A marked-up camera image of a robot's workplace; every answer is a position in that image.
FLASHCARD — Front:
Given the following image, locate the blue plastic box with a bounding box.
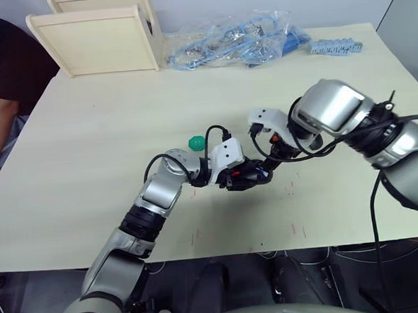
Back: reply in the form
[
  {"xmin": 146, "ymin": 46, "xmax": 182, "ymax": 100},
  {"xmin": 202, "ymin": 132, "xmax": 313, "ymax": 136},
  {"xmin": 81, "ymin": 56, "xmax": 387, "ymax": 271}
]
[{"xmin": 278, "ymin": 24, "xmax": 312, "ymax": 56}]

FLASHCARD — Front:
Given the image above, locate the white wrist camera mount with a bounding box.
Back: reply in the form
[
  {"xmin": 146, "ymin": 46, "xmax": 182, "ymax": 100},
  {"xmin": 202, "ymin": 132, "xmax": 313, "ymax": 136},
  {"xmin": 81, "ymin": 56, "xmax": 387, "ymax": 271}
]
[
  {"xmin": 205, "ymin": 137, "xmax": 247, "ymax": 186},
  {"xmin": 245, "ymin": 104, "xmax": 299, "ymax": 152}
]

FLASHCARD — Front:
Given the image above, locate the large pale wooden rack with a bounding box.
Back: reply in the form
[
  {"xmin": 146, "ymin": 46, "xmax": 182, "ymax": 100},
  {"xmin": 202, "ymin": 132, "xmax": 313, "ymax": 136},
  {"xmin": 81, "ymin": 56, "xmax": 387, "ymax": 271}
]
[{"xmin": 25, "ymin": 2, "xmax": 162, "ymax": 81}]

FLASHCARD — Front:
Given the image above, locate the black hanging cable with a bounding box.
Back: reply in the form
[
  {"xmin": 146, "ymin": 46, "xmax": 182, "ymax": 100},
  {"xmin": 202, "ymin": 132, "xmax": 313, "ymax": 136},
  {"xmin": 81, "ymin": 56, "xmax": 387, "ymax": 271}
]
[{"xmin": 367, "ymin": 169, "xmax": 396, "ymax": 313}]

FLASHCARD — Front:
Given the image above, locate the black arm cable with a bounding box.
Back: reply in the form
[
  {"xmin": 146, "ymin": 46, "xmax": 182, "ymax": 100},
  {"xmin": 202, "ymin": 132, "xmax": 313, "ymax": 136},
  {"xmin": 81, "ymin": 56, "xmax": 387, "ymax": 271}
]
[
  {"xmin": 141, "ymin": 124, "xmax": 237, "ymax": 185},
  {"xmin": 247, "ymin": 89, "xmax": 418, "ymax": 163}
]

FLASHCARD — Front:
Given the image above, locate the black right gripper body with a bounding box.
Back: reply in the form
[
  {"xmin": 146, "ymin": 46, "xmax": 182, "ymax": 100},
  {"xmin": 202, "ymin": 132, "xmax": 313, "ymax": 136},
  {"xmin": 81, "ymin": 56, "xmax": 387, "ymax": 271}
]
[{"xmin": 266, "ymin": 129, "xmax": 303, "ymax": 161}]

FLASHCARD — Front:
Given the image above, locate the clear bag of blue cables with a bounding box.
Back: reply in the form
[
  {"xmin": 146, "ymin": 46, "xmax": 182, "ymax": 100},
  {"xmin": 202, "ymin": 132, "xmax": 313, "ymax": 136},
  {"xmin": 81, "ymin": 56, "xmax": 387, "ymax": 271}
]
[{"xmin": 162, "ymin": 4, "xmax": 296, "ymax": 74}]

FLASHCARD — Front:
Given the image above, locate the black mouse base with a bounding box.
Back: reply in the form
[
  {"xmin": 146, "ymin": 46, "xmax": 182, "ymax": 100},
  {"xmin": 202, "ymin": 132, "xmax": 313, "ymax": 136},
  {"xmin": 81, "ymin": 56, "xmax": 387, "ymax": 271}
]
[{"xmin": 245, "ymin": 163, "xmax": 276, "ymax": 189}]

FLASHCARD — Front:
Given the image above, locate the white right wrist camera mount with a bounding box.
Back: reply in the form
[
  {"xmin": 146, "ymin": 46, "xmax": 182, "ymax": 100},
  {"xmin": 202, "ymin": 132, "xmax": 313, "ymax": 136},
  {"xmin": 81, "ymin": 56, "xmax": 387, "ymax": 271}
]
[{"xmin": 245, "ymin": 104, "xmax": 299, "ymax": 152}]

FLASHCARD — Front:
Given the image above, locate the light blue terminal strip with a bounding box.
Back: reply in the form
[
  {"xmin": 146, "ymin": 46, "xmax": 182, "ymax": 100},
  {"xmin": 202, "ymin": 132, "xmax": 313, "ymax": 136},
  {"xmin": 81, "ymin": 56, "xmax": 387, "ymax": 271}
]
[{"xmin": 307, "ymin": 35, "xmax": 366, "ymax": 57}]

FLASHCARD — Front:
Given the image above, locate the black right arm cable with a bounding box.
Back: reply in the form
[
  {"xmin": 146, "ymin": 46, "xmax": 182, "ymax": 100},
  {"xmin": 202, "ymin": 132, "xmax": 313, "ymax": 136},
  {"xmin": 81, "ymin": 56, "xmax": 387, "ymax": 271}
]
[{"xmin": 247, "ymin": 89, "xmax": 418, "ymax": 163}]

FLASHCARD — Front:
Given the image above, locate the person in dark shirt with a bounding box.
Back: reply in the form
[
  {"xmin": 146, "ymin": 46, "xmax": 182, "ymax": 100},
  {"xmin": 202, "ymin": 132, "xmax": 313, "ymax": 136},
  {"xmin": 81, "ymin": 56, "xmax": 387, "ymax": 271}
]
[{"xmin": 0, "ymin": 11, "xmax": 64, "ymax": 118}]

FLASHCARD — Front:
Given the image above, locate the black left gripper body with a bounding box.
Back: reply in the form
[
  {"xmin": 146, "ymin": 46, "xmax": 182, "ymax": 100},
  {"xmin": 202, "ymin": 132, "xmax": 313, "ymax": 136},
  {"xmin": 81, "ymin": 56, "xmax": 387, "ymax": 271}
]
[{"xmin": 218, "ymin": 159, "xmax": 258, "ymax": 194}]

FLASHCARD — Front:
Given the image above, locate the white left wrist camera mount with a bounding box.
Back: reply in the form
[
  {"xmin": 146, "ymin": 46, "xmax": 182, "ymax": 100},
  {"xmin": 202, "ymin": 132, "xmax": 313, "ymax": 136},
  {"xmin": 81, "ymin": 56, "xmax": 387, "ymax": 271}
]
[{"xmin": 205, "ymin": 137, "xmax": 247, "ymax": 186}]

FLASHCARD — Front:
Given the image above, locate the green faceted ball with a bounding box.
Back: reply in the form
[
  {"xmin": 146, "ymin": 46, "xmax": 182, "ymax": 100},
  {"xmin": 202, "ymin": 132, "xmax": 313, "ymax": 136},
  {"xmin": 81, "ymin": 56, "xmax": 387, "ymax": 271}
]
[{"xmin": 187, "ymin": 135, "xmax": 206, "ymax": 153}]

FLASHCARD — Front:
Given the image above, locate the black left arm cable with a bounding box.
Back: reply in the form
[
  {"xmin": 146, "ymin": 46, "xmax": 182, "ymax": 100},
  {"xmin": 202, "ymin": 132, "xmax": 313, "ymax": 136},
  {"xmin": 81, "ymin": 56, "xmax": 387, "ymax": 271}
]
[{"xmin": 141, "ymin": 124, "xmax": 237, "ymax": 185}]

